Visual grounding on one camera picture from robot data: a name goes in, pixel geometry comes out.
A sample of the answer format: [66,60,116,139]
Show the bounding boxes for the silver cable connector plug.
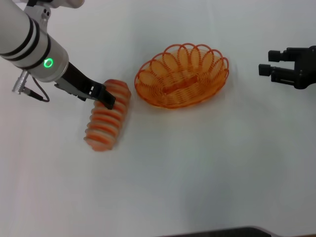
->
[12,70,28,93]

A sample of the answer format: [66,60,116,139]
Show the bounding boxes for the thin black cable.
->
[26,76,50,103]

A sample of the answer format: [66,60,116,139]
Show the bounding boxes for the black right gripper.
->
[258,45,316,90]

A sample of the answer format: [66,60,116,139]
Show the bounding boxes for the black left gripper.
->
[54,61,117,111]

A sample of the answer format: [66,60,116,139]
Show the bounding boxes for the orange wire basket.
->
[134,43,230,110]

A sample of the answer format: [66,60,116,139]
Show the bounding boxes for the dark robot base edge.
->
[158,225,279,237]

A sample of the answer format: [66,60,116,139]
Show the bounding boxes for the orange striped bread roll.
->
[83,79,132,152]

